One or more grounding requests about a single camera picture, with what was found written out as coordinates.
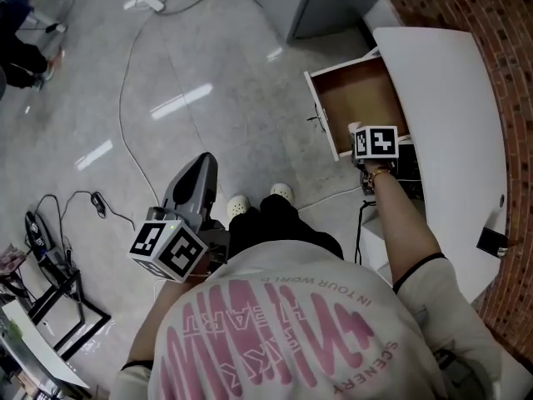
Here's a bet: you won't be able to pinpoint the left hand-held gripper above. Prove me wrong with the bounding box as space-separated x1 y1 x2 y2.
127 152 231 283

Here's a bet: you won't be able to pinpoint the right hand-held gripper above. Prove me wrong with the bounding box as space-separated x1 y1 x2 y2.
352 125 400 195

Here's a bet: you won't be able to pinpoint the white drawer wooden inside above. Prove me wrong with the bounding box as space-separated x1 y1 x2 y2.
303 54 411 163

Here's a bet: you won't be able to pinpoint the person's left forearm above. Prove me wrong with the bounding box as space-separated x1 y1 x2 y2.
122 279 209 370

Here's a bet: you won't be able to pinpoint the person's right forearm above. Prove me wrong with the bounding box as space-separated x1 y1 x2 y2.
364 168 446 291

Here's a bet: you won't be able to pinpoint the person's right hand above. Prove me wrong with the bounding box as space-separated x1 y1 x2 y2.
362 158 392 174

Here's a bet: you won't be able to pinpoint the black router with antennas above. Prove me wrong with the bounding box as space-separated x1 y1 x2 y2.
391 142 424 199

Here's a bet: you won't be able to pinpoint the white clog shoe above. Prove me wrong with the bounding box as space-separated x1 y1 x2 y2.
227 195 251 220
270 182 296 203

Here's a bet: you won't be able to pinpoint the black power adapter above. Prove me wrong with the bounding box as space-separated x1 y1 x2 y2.
90 191 107 218

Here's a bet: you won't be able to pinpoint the black trousers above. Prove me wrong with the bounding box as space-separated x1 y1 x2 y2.
227 193 346 262

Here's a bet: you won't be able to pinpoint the grey refrigerator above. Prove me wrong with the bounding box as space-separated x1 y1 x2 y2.
285 0 403 43

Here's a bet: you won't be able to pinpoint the black square pen holder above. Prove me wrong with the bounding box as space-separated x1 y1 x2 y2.
476 226 510 258

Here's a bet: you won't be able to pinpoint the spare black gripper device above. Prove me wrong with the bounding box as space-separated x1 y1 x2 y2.
24 210 55 262

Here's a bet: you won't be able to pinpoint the white t-shirt pink print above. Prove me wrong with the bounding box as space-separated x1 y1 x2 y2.
110 239 503 400

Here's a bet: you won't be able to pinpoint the gold pen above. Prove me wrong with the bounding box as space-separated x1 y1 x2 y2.
497 239 521 258

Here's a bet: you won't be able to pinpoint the white table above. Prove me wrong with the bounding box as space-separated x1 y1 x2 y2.
0 300 91 393

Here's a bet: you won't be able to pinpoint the gold bracelet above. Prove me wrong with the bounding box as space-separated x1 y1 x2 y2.
368 165 395 181

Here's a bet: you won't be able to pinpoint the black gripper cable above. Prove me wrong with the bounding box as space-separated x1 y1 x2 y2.
353 200 378 266

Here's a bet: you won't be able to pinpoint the black adapter cable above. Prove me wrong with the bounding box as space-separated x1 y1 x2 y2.
32 189 137 233

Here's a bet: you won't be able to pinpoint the black metal frame stand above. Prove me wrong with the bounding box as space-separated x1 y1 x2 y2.
27 271 112 360

